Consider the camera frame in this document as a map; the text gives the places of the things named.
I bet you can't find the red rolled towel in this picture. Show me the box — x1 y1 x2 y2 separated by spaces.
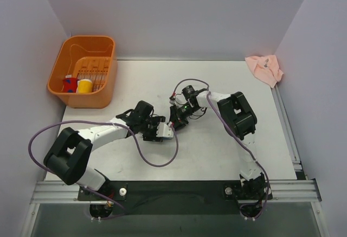
62 75 79 93

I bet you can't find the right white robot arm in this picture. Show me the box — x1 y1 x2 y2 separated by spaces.
169 86 271 199

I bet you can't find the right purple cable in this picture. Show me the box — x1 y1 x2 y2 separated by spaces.
170 79 272 219

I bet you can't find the orange plastic basket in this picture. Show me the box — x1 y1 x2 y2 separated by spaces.
47 35 118 108

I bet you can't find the pink crumpled towel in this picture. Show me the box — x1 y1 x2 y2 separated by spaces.
245 55 284 88

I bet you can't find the yellow rolled towel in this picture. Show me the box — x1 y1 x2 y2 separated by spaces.
76 79 93 93

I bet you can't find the aluminium frame rail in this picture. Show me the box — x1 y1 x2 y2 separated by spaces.
30 180 322 204

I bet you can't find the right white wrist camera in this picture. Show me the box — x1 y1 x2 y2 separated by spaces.
169 95 177 105

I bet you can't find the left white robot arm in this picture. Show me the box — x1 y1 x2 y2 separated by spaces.
43 101 174 200

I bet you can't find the purple cable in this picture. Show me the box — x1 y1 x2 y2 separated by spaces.
170 79 272 219
28 120 179 220

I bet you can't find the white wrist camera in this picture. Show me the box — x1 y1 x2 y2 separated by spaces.
169 95 177 105
157 122 174 138

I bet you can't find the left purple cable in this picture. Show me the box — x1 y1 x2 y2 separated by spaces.
28 120 179 220

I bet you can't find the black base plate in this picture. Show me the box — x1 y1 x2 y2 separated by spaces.
85 180 269 219

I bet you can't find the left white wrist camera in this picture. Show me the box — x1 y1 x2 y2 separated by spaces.
157 122 174 138

